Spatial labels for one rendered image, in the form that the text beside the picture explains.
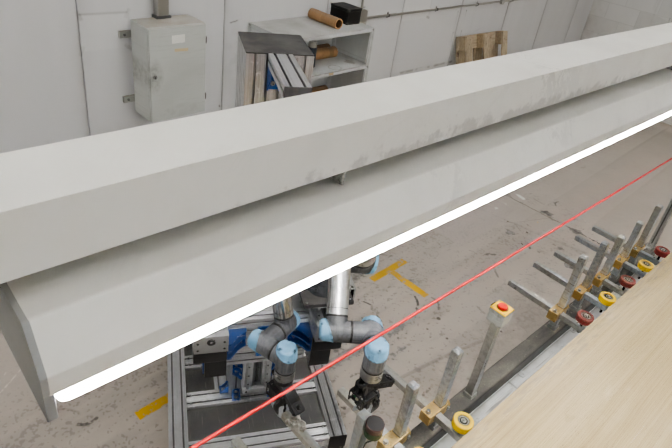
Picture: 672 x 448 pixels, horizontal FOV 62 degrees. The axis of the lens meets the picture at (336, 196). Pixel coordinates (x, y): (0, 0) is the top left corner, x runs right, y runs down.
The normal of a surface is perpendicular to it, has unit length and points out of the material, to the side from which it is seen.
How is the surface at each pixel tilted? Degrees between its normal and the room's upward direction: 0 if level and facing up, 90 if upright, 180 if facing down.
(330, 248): 61
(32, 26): 90
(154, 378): 0
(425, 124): 90
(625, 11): 90
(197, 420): 0
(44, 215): 90
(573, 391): 0
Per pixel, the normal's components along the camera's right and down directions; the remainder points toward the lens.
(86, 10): 0.70, 0.45
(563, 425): 0.13, -0.85
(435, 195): 0.64, -0.01
